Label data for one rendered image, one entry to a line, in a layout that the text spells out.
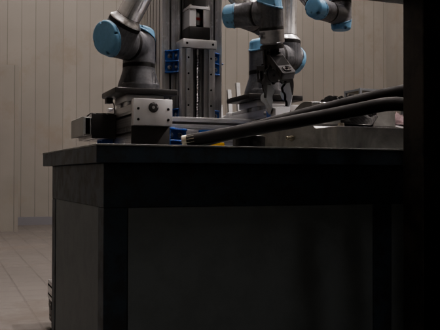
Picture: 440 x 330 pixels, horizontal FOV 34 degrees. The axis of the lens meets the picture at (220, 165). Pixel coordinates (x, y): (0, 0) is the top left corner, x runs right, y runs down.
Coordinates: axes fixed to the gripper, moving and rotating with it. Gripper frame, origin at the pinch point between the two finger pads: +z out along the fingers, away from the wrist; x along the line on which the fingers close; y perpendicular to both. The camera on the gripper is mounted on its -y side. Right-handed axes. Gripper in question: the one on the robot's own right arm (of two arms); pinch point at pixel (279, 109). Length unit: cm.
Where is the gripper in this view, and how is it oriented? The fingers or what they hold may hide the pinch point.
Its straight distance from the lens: 225.0
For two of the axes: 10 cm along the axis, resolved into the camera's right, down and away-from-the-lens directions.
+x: -9.2, 1.3, -3.7
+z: 0.7, 9.8, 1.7
